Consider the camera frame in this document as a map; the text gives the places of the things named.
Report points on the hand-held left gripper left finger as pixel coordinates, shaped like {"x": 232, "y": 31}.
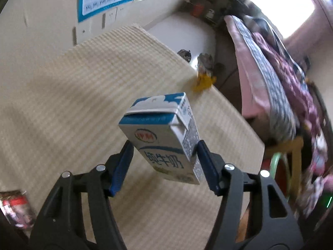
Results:
{"x": 121, "y": 172}

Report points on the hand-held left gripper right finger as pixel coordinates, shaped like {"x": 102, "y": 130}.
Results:
{"x": 208, "y": 169}

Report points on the blue white milk carton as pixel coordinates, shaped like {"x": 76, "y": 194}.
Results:
{"x": 161, "y": 140}

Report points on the red bin with green rim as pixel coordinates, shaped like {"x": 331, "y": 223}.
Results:
{"x": 275, "y": 166}

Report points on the striped beige tablecloth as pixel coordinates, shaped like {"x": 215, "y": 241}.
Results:
{"x": 78, "y": 96}

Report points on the pink bed skirt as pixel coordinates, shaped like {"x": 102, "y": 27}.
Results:
{"x": 249, "y": 78}

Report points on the red white packet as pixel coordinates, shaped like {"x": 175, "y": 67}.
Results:
{"x": 17, "y": 208}

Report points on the purple quilt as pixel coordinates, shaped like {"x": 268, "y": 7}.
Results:
{"x": 296, "y": 83}

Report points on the blue checked quilt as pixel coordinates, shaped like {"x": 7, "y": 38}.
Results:
{"x": 275, "y": 36}

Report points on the orange container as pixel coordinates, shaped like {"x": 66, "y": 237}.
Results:
{"x": 197, "y": 10}

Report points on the dark wooden desk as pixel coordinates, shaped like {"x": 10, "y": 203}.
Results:
{"x": 216, "y": 2}

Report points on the bright window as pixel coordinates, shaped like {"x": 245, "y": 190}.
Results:
{"x": 283, "y": 2}

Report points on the light wooden bed frame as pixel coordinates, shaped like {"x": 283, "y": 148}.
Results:
{"x": 296, "y": 156}

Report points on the white wall socket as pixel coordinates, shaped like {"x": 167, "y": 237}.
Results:
{"x": 109, "y": 17}

